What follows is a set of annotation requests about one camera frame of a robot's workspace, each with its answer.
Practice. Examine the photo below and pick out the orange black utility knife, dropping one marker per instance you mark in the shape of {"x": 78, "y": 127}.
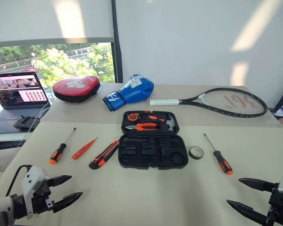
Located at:
{"x": 103, "y": 155}

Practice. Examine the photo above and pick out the blue boxing glove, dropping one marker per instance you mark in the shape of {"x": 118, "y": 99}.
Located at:
{"x": 134, "y": 93}

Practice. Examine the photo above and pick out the orange tester pen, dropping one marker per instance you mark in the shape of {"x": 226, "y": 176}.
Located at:
{"x": 81, "y": 151}

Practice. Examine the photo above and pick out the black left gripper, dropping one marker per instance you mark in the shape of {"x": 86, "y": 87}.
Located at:
{"x": 41, "y": 195}

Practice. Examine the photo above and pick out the black tennis racket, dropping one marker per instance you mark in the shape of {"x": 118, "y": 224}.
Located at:
{"x": 165, "y": 102}

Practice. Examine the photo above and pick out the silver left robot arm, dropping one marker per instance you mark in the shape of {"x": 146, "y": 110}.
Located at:
{"x": 0, "y": 207}

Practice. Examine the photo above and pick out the orange black tape measure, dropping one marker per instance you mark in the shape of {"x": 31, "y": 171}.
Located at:
{"x": 133, "y": 117}

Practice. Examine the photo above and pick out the open laptop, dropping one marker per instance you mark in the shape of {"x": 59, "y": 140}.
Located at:
{"x": 16, "y": 89}

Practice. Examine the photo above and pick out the black tool case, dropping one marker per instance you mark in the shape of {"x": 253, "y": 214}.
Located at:
{"x": 153, "y": 153}

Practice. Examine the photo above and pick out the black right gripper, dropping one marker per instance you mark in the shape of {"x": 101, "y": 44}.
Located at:
{"x": 281, "y": 207}

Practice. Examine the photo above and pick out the dark window frame post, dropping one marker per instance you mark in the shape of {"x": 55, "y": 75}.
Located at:
{"x": 116, "y": 47}

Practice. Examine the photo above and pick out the black handheld controller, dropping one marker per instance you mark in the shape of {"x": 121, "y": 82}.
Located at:
{"x": 26, "y": 123}

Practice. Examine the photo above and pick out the red boxing punch mitt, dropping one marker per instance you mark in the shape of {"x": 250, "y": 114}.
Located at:
{"x": 75, "y": 88}

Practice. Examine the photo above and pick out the white roller blind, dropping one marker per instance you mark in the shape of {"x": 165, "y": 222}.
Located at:
{"x": 49, "y": 18}

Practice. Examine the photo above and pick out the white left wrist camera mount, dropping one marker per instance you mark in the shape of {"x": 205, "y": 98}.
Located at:
{"x": 31, "y": 176}

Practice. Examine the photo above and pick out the claw hammer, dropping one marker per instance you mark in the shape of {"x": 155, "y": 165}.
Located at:
{"x": 169, "y": 122}

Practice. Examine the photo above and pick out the black electrical tape roll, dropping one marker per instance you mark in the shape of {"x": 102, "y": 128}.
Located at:
{"x": 191, "y": 153}

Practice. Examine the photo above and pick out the orange black screwdriver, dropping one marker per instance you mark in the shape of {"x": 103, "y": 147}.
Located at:
{"x": 58, "y": 151}
{"x": 222, "y": 162}

